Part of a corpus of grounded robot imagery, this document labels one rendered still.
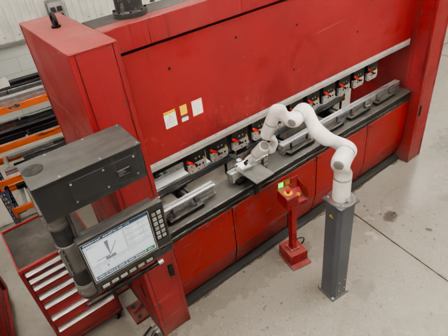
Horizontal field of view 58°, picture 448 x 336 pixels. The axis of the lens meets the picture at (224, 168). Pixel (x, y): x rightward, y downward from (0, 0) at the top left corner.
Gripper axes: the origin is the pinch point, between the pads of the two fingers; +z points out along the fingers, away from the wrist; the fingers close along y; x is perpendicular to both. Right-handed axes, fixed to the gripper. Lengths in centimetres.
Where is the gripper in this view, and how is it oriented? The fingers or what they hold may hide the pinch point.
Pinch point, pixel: (248, 161)
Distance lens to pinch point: 313.1
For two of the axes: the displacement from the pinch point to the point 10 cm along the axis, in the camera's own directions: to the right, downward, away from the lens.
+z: -3.1, 3.5, 8.9
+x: 5.3, 8.3, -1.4
